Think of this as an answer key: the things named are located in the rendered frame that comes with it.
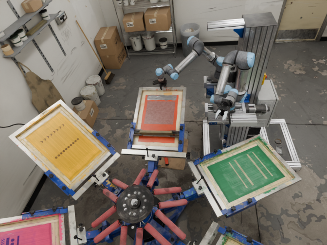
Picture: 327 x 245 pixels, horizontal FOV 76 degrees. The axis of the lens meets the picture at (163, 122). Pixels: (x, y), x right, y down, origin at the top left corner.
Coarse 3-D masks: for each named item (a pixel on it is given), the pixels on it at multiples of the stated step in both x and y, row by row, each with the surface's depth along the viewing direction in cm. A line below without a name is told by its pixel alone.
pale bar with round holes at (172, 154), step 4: (124, 152) 222; (128, 152) 222; (132, 152) 221; (136, 152) 220; (140, 152) 219; (144, 152) 219; (148, 152) 218; (152, 152) 217; (156, 152) 216; (160, 152) 216; (164, 152) 215; (168, 152) 214; (172, 152) 214; (176, 152) 213; (180, 152) 212; (160, 156) 216; (164, 156) 214; (168, 156) 213; (172, 156) 212; (176, 156) 211; (180, 156) 211; (184, 156) 210
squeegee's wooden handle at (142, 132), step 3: (141, 132) 227; (144, 132) 226; (147, 132) 226; (150, 132) 225; (153, 132) 224; (156, 132) 224; (159, 132) 223; (162, 132) 223; (165, 132) 222; (168, 132) 221; (171, 132) 221; (168, 135) 227
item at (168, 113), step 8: (168, 104) 248; (176, 104) 246; (160, 112) 245; (168, 112) 243; (176, 112) 242; (160, 120) 241; (168, 120) 239; (176, 120) 237; (160, 128) 237; (168, 128) 235
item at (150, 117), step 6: (150, 102) 253; (156, 102) 252; (144, 108) 251; (150, 108) 249; (156, 108) 248; (144, 114) 248; (150, 114) 246; (156, 114) 245; (144, 120) 244; (150, 120) 243; (156, 120) 242; (144, 126) 241; (150, 126) 240; (156, 126) 238; (144, 138) 235; (150, 138) 234; (156, 138) 232
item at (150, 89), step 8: (144, 88) 259; (152, 88) 257; (168, 88) 253; (176, 88) 251; (184, 88) 249; (184, 96) 245; (136, 104) 251; (184, 104) 240; (136, 112) 246; (184, 112) 237; (136, 120) 242
